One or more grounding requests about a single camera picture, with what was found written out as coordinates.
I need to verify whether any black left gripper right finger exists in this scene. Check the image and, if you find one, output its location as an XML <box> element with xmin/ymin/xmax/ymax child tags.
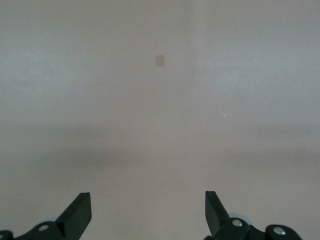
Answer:
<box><xmin>203</xmin><ymin>190</ymin><xmax>303</xmax><ymax>240</ymax></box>

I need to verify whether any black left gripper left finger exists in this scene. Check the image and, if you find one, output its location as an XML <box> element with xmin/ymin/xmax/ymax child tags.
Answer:
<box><xmin>0</xmin><ymin>192</ymin><xmax>92</xmax><ymax>240</ymax></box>

